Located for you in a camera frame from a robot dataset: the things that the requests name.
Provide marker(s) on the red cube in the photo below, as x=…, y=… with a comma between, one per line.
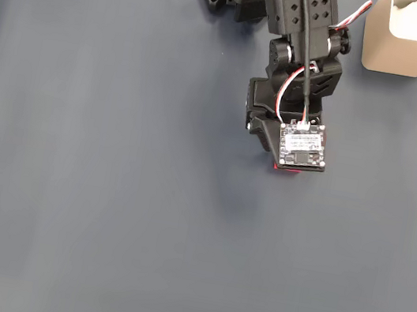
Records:
x=286, y=169

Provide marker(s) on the beige box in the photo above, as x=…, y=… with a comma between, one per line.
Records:
x=393, y=55

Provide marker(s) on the white crumpled cloth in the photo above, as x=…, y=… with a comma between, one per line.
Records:
x=409, y=19

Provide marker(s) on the blue-grey table mat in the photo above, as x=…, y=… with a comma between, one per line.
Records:
x=107, y=187

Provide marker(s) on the camera circuit board on mount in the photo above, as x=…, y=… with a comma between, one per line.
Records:
x=303, y=146

